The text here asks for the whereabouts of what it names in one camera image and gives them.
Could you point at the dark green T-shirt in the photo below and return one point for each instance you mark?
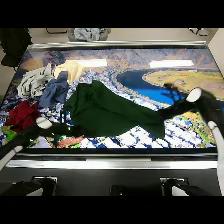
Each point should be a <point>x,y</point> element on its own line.
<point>103,111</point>

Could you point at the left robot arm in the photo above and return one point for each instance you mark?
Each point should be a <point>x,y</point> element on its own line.
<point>20,137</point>

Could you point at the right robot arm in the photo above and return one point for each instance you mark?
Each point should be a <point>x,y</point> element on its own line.
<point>207,107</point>

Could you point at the cream garment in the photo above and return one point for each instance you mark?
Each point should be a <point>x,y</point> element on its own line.
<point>74,69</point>

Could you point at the blue garment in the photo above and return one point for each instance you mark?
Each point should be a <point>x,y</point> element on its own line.
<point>55,91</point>

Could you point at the grey striped garment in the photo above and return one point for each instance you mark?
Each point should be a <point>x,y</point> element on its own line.
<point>33,81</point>

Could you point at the red garment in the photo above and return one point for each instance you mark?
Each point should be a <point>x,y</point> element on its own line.
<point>22,115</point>

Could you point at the light green garment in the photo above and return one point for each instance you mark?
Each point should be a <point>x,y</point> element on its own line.
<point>8,133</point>

